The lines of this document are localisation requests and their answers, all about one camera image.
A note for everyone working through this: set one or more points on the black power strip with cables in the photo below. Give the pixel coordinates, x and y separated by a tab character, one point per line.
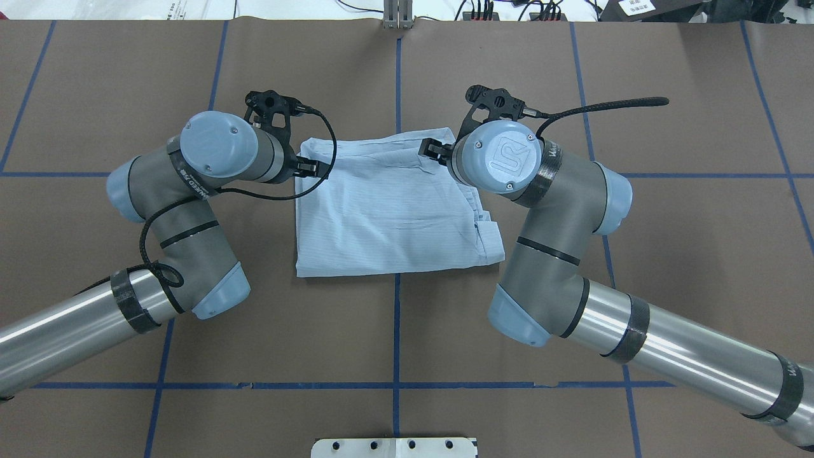
517	11

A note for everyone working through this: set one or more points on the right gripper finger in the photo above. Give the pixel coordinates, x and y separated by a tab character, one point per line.
435	150

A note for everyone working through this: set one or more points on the light blue button-up shirt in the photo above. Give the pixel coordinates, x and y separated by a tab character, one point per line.
385	209

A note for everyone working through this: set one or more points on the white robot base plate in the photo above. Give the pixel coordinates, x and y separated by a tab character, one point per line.
396	447

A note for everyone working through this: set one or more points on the grey aluminium frame post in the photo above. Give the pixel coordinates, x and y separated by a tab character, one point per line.
398	14

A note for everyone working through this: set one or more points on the black box with white label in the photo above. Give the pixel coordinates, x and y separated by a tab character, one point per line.
632	11

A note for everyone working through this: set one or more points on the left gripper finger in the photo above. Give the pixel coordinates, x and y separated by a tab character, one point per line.
306	167

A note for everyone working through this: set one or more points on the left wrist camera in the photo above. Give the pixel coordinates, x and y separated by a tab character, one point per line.
272	112

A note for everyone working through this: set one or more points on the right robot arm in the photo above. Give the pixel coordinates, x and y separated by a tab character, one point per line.
561	279

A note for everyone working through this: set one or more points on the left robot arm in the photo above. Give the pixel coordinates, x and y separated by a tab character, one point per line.
187	265

